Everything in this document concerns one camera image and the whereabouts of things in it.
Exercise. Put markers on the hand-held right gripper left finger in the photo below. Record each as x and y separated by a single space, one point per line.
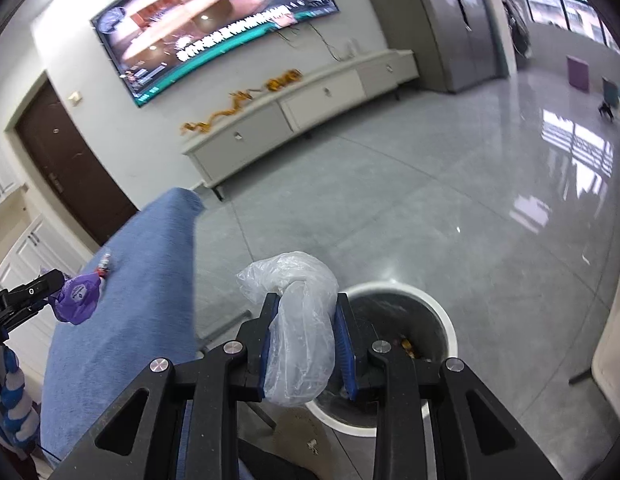
270 350

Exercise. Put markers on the large window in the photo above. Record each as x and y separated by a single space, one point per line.
564 5

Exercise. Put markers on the wall light switch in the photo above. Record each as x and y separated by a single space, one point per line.
76 98

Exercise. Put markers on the white furniture panel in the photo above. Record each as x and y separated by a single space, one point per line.
614 350

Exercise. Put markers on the white plastic bag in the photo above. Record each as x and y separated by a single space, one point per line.
300 345

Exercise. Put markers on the dark brown door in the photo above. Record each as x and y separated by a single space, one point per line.
75 170

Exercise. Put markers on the white red snack wrapper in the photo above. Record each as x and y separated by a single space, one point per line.
105 262

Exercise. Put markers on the wall television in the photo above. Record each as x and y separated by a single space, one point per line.
215 25

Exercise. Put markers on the white upper cabinet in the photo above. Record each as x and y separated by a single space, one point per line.
0 175

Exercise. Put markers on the white television console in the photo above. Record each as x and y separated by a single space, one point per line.
310 105

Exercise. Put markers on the purple plastic bag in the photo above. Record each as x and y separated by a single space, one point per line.
77 299

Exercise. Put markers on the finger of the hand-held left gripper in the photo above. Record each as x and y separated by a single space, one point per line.
37 287

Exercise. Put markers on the person's left hand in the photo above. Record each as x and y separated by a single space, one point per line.
12 402

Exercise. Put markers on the orange golden dragon figurine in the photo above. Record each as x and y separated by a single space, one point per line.
282 80

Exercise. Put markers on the grey refrigerator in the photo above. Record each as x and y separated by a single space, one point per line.
454 25

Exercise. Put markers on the teal chair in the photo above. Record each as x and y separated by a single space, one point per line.
614 95

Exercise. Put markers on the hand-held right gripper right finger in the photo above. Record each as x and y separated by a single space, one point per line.
345 355

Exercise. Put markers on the metal table leg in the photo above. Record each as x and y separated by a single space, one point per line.
225 330

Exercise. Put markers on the white round trash bin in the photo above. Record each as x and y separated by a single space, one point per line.
419 310

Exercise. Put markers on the purple stool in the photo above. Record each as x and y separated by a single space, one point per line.
578 72

